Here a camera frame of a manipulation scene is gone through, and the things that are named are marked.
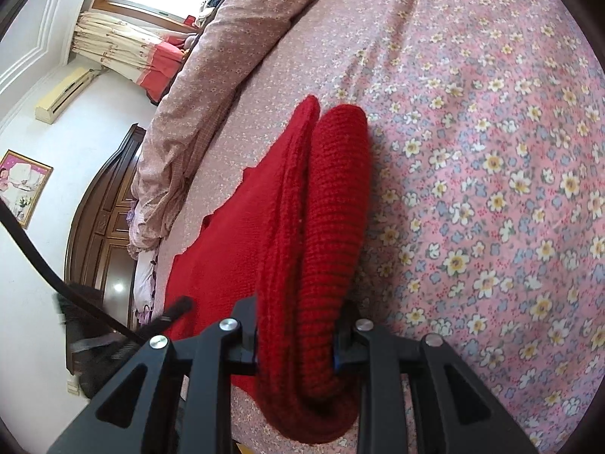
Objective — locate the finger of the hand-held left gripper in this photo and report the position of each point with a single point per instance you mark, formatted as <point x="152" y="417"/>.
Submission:
<point x="172" y="312"/>

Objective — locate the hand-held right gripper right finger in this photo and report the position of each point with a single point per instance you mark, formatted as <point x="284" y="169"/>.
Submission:
<point x="347" y="340"/>

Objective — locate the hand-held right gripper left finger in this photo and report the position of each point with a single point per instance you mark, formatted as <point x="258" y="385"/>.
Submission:
<point x="246" y="335"/>

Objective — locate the red knit cardigan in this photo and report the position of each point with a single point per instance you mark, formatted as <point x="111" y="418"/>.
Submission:
<point x="326" y="227"/>

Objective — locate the white and purple pillow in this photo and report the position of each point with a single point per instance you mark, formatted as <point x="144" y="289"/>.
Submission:
<point x="144" y="288"/>

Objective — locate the black bedside object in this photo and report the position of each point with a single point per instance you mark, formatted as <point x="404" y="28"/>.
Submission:
<point x="94" y="312"/>

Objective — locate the dark wooden headboard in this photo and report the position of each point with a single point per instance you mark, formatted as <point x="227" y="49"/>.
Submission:
<point x="104" y="227"/>

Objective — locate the pink floral quilt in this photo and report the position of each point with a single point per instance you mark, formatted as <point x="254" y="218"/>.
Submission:
<point x="203" y="90"/>

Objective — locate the cream and red curtain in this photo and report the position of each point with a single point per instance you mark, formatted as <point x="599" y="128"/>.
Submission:
<point x="127" y="49"/>

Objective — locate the small red box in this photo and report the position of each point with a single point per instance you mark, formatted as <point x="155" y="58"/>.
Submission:
<point x="189" y="21"/>

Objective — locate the white cloth bundle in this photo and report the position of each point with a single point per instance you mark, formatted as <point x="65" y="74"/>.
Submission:
<point x="208" y="2"/>

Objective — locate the white wall socket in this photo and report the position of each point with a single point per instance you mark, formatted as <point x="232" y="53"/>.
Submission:
<point x="72" y="385"/>

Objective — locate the framed wall photo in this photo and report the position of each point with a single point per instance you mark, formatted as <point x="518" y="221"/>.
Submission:
<point x="21" y="187"/>

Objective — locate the cream wall air conditioner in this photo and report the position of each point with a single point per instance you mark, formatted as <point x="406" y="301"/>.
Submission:
<point x="64" y="94"/>

